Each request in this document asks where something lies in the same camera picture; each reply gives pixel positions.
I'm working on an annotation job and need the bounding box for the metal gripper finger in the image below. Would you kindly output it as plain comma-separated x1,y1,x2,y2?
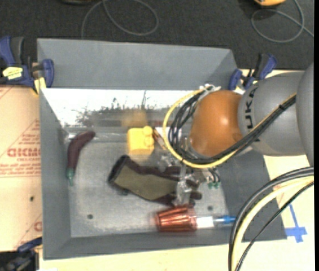
175,179,186,207
185,179,196,204

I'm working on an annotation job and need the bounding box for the copper ribbed cup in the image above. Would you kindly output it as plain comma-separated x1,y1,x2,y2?
155,204,199,233

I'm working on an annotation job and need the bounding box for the white and blue tube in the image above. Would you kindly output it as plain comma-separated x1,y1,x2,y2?
196,215,237,228

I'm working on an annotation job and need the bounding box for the olive and maroon glove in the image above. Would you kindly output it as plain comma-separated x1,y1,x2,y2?
107,154,203,208

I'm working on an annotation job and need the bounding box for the yellow toy block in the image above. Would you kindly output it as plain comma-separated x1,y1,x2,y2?
126,125,155,156

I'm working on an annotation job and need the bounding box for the purple toy eggplant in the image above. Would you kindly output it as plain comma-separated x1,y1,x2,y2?
65,130,97,187

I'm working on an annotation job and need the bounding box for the grey metal bin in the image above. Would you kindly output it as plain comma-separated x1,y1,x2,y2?
36,37,287,260

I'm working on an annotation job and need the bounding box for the brown cardboard board red print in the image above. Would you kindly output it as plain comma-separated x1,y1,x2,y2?
0,84,44,254

